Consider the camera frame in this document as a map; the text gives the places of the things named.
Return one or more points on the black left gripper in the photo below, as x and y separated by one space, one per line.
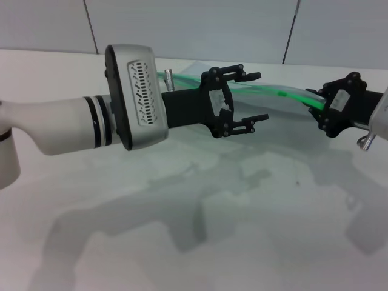
185 106

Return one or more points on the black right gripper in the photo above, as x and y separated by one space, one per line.
354 106

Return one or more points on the clear document bag green zipper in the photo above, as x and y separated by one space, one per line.
251 88

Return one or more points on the green zipper slider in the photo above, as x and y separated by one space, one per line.
282 93

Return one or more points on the silver right wrist connector plug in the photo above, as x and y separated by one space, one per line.
366 142

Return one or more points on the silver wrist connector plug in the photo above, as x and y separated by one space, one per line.
366 142
168 79

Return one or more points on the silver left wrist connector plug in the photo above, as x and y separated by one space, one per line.
168 79

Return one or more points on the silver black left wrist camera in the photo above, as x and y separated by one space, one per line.
139 97

